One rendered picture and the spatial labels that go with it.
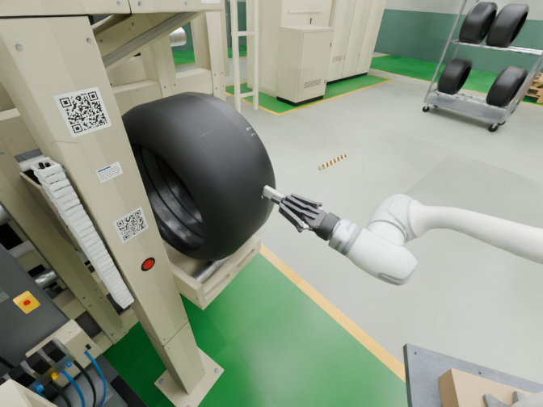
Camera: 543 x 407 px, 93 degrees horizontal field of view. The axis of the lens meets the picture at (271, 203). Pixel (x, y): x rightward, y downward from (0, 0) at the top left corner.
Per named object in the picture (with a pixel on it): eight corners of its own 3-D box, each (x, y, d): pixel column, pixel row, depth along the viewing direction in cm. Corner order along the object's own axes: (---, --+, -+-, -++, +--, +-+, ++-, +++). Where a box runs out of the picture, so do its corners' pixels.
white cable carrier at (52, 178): (124, 309, 77) (39, 172, 47) (114, 300, 79) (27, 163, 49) (137, 298, 80) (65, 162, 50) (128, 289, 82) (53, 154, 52)
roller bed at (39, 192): (79, 252, 99) (38, 189, 80) (61, 235, 105) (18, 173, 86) (128, 223, 112) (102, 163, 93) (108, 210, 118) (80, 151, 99)
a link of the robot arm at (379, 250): (339, 266, 70) (357, 235, 77) (396, 300, 64) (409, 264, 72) (353, 243, 62) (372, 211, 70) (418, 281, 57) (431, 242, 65)
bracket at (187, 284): (200, 306, 89) (196, 290, 83) (130, 253, 106) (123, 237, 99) (207, 299, 91) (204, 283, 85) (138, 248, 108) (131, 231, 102)
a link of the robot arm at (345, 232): (354, 241, 63) (332, 228, 65) (341, 262, 69) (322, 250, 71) (366, 220, 69) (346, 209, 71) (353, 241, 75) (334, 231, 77)
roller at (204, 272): (189, 286, 92) (197, 291, 90) (185, 277, 90) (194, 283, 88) (250, 230, 115) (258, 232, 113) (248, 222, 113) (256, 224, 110)
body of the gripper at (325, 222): (345, 212, 71) (315, 196, 74) (332, 230, 65) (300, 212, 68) (336, 230, 76) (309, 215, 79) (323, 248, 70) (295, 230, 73)
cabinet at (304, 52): (295, 106, 501) (302, 29, 422) (275, 99, 532) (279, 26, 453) (324, 98, 550) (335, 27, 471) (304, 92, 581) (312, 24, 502)
